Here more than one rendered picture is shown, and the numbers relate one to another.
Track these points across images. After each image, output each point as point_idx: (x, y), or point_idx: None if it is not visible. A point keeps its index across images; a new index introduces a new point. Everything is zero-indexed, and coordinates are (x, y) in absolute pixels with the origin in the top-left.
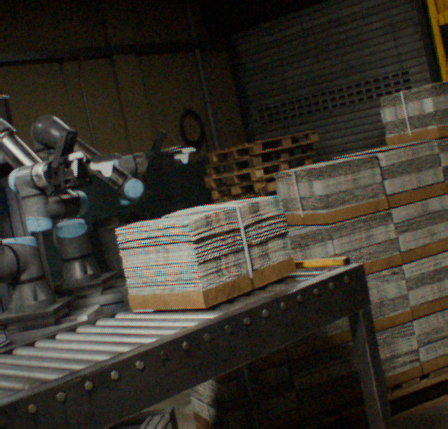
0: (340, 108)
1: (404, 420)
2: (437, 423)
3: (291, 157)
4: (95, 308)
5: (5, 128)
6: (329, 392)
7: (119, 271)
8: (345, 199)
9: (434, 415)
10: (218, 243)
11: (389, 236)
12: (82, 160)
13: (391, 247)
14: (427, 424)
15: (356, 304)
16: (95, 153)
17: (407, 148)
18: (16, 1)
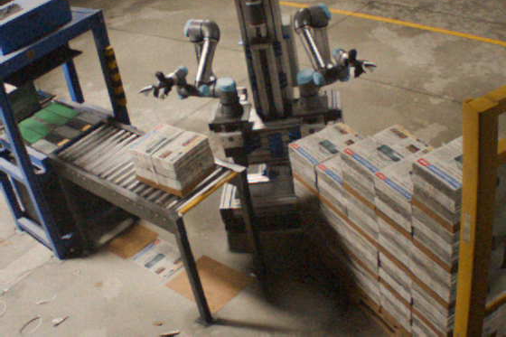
0: None
1: (365, 316)
2: (351, 332)
3: None
4: (237, 134)
5: (205, 36)
6: (338, 264)
7: None
8: (352, 183)
9: (366, 331)
10: (141, 163)
11: (375, 228)
12: (157, 88)
13: (374, 235)
14: (351, 328)
15: (171, 230)
16: (307, 46)
17: (390, 190)
18: None
